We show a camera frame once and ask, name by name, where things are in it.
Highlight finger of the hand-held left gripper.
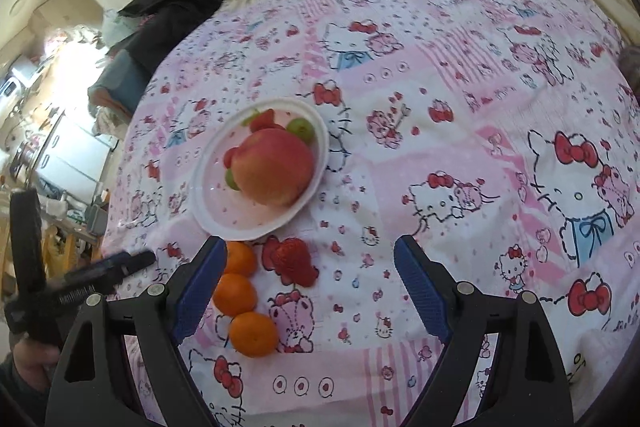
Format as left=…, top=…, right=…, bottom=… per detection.
left=10, top=188, right=47, bottom=295
left=92, top=249, right=157, bottom=282

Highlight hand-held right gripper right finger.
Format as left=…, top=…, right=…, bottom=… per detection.
left=395, top=234, right=573, bottom=427

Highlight large red-yellow apple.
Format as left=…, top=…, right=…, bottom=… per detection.
left=232, top=129, right=316, bottom=208

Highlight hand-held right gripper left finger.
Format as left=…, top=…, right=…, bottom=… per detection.
left=45, top=236, right=228, bottom=427

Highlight pink strawberry-print plate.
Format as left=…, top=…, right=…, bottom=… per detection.
left=191, top=98, right=330, bottom=241

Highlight floral throw blanket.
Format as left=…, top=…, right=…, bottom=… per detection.
left=95, top=107, right=131, bottom=138

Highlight person's left hand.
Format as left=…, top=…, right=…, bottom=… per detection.
left=12, top=341, right=63, bottom=388

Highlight dark grey cloth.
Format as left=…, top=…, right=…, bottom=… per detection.
left=120, top=14, right=211, bottom=78

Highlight pink cartoon cat printed blanket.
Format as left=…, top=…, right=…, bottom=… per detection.
left=100, top=0, right=640, bottom=427

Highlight red strawberry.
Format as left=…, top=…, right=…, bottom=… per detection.
left=261, top=237, right=288, bottom=273
left=272, top=238, right=321, bottom=289
left=248, top=108, right=286, bottom=132

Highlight white kitchen cabinets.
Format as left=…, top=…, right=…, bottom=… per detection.
left=35, top=117, right=121, bottom=198

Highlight white plastic bag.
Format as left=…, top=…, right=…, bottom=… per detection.
left=102, top=9, right=136, bottom=42

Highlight orange tangerine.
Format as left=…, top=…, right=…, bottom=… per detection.
left=222, top=242, right=258, bottom=278
left=229, top=311, right=279, bottom=358
left=213, top=273, right=258, bottom=317

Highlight person's left forearm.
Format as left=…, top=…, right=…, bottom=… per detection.
left=0, top=354, right=51, bottom=427

